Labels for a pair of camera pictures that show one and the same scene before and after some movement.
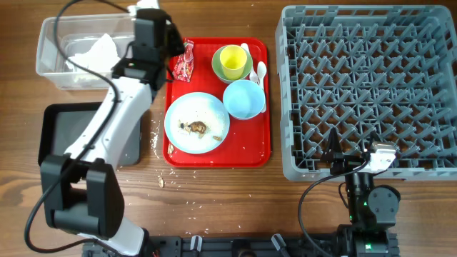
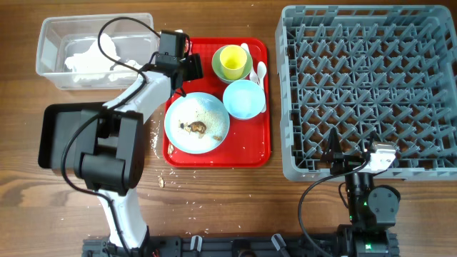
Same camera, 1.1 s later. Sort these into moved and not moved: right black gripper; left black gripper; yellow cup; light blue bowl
Moved: left black gripper
Not moved: light blue bowl; yellow cup; right black gripper
